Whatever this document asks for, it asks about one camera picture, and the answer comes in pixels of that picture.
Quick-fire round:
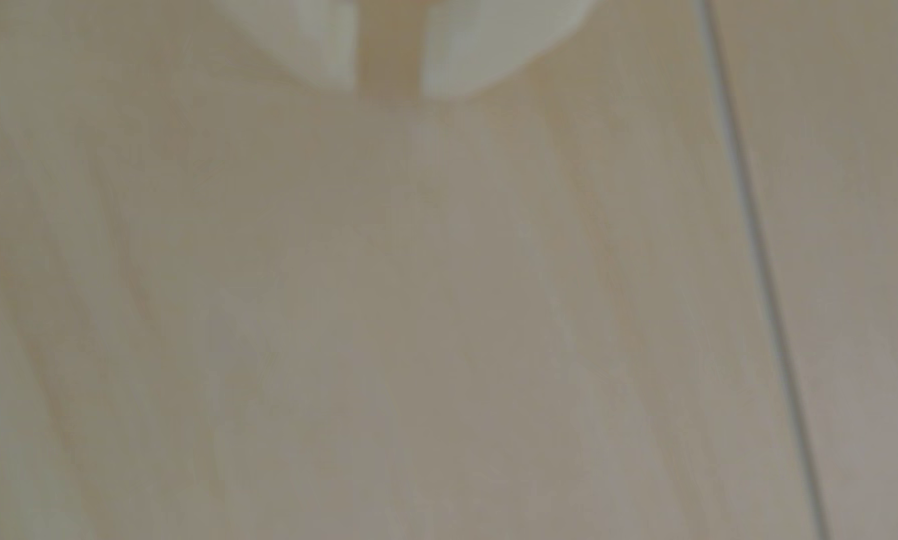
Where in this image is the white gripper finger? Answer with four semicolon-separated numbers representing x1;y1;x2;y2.
209;0;357;93
420;0;597;99

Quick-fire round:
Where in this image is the light plywood sheet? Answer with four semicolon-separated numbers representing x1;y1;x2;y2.
707;0;898;540

